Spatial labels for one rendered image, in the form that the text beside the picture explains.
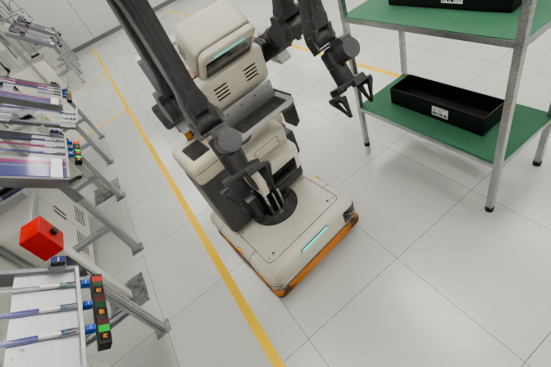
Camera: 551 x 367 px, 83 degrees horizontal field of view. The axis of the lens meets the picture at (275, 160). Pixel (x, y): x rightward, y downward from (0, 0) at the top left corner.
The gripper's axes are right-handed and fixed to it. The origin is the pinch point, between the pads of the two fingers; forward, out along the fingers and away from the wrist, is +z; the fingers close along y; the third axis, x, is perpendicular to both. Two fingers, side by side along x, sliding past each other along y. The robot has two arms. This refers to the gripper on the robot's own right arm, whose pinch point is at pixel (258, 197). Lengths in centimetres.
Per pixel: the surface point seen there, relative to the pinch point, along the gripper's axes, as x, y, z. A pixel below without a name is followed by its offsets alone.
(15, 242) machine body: 155, -93, -34
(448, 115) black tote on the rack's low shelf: 35, 122, 38
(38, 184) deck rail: 139, -62, -53
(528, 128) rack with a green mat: 10, 134, 59
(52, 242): 107, -67, -21
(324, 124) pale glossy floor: 142, 123, 20
